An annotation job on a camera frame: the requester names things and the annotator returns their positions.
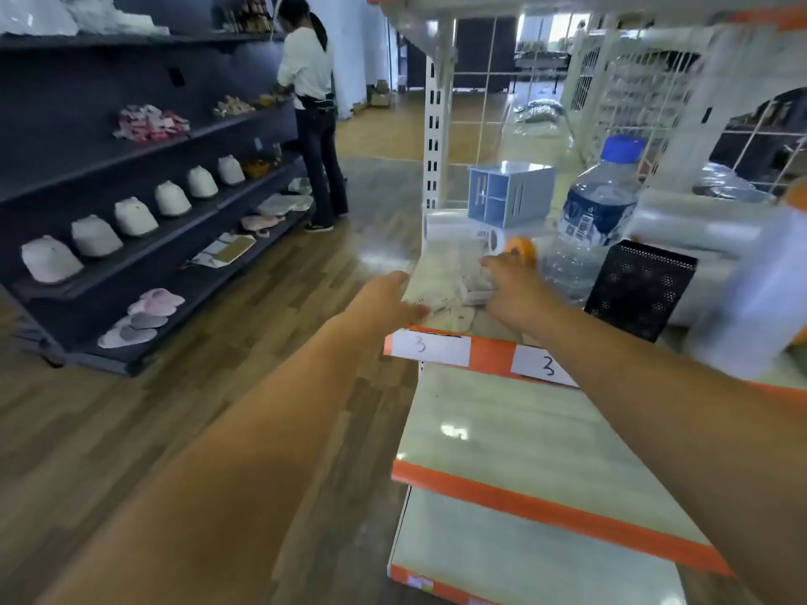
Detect person's left hand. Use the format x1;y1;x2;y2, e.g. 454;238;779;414
343;271;430;360

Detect person's right hand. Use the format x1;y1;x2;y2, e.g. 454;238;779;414
479;251;556;335

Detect pile of red white boxes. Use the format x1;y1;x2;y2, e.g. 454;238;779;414
113;104;193;146

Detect dark metal shelf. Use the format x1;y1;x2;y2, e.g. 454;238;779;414
0;0;317;376

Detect person's left forearm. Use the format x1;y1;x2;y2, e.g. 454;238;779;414
38;308;380;605

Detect person's right forearm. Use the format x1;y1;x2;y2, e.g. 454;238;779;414
530;296;807;605

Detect white orange shelf rack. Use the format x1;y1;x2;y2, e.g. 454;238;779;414
366;0;807;605

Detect yellow tape roll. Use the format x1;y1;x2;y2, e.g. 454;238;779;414
504;235;540;267

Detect white paper label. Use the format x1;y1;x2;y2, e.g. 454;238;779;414
510;344;580;389
384;329;473;369

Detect light blue plastic organizer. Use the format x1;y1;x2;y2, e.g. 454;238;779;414
467;160;556;230

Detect clear water bottle blue cap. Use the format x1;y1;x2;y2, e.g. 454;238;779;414
540;134;647;306

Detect black mesh pen holder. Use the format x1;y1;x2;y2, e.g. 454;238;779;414
583;239;699;344

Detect clear packaged insoles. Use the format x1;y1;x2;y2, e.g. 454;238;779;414
189;180;317;271

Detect clear plastic bag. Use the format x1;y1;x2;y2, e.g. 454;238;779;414
502;94;577;169

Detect brown packaged items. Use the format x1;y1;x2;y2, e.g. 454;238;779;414
243;147;287;182

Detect pile of yellow small items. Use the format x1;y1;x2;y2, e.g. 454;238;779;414
212;94;256;119

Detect white bags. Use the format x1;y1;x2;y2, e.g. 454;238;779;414
0;0;171;40

